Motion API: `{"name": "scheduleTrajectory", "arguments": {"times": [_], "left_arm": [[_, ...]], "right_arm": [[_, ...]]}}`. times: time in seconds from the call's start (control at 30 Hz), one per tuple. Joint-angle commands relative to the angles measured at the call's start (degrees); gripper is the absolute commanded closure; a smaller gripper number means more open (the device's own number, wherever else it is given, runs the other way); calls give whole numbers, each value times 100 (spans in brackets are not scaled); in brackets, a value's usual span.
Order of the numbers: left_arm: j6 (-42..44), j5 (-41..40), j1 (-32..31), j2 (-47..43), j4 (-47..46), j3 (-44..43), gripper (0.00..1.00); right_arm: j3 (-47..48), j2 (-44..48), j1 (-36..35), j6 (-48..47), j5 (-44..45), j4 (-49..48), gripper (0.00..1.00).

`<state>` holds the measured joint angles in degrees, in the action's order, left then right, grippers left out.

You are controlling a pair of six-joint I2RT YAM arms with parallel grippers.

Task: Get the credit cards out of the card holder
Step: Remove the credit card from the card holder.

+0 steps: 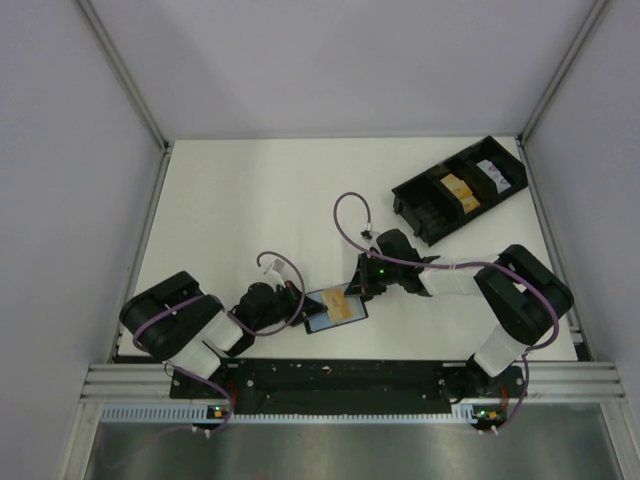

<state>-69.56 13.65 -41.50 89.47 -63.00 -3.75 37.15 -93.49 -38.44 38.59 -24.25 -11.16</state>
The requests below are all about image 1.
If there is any lower silver card in bin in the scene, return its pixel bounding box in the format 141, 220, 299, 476
491, 175, 511, 194

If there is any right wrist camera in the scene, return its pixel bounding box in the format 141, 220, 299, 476
360, 222, 379, 244

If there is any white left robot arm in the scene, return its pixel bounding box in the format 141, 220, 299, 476
119, 271, 326, 378

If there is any upper silver card in bin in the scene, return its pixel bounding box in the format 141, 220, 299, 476
477, 159, 502, 178

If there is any silver card in bin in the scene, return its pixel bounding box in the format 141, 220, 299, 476
477, 159, 502, 178
491, 175, 511, 194

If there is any stack of black cards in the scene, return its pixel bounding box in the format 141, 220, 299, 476
416, 201, 449, 232

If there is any black right storage bin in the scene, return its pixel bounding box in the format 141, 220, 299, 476
464, 136, 528, 202

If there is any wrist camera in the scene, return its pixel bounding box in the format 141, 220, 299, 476
263, 258, 286, 284
360, 222, 379, 244

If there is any black leather card holder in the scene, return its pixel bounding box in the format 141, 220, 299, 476
305, 283, 369, 335

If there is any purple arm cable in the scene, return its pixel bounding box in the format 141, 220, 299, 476
332, 191, 561, 431
131, 250, 307, 436

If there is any black storage bin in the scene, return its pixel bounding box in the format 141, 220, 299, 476
392, 173, 463, 246
464, 136, 528, 202

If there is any gold card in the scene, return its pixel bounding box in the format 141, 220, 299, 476
321, 287, 351, 324
456, 189, 481, 214
440, 174, 466, 195

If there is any front aluminium frame rail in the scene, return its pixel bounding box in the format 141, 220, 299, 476
80, 361, 626, 404

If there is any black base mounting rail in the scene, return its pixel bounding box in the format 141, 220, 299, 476
210, 358, 524, 414

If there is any black left storage bin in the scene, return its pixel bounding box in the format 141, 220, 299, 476
392, 173, 463, 246

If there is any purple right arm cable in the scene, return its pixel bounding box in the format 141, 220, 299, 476
332, 191, 561, 431

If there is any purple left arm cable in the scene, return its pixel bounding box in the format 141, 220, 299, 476
131, 250, 307, 436

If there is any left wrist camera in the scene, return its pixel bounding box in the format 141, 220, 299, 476
263, 258, 286, 284

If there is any left aluminium frame post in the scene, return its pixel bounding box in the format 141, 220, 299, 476
73, 0, 170, 152

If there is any white slotted cable duct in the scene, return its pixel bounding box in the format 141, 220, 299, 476
100, 403, 480, 425

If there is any aluminium corner frame post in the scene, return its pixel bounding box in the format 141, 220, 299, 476
518, 0, 613, 148

